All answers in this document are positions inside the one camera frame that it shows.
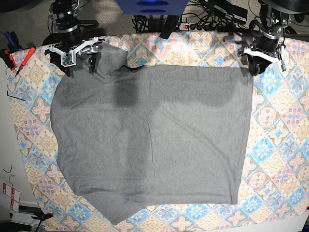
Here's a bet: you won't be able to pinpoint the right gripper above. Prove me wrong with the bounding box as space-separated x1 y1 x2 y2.
49 37 104 77

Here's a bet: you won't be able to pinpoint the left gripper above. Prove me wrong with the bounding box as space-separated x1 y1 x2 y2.
238 38 285 76

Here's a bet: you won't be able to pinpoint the grey T-shirt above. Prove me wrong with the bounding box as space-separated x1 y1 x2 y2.
51 44 253 225

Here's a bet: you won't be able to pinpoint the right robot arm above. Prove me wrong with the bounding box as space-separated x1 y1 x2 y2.
44 0 104 76

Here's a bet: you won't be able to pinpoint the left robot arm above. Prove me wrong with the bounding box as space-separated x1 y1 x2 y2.
239 0 309 76

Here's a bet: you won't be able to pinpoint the black red clamp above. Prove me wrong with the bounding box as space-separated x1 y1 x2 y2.
0 49 16 71

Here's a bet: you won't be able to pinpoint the white power strip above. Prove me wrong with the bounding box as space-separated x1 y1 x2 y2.
177 22 223 31

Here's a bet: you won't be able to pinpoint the patterned tablecloth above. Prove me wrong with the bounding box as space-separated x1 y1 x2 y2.
5 38 309 232

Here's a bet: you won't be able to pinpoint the red white label tag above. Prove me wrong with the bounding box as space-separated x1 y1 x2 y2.
0 182 21 213

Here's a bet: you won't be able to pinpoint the black bottom clamp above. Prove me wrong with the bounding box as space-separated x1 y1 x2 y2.
11 209 54 229

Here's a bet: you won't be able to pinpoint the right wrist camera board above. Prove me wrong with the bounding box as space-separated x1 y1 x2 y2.
60 53 76 67

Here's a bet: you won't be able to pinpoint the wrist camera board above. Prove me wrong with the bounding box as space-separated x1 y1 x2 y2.
60 53 76 67
280 60 289 73

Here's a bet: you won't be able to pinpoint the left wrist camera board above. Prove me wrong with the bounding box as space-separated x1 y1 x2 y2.
280 60 289 73

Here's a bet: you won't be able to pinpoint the red handled screwdriver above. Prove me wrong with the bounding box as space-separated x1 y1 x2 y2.
15 46 36 77

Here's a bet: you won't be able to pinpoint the blue handled pliers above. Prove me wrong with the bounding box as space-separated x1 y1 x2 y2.
4 31 19 52

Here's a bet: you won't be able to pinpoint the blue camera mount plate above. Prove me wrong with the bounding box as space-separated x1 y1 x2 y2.
116 0 189 15

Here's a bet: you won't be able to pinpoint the black centre bracket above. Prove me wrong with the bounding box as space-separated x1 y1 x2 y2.
160 15 180 39

